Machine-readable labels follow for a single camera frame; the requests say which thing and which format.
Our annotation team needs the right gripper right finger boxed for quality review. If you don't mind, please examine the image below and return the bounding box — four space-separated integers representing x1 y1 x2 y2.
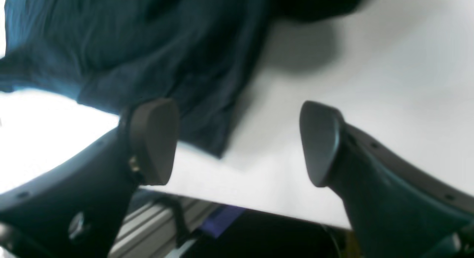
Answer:
299 101 474 258

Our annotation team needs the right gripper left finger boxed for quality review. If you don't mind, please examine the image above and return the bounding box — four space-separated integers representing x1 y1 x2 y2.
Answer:
0 99 180 258

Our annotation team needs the aluminium frame rail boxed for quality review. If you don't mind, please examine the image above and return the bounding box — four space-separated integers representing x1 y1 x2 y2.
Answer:
108 192 220 258

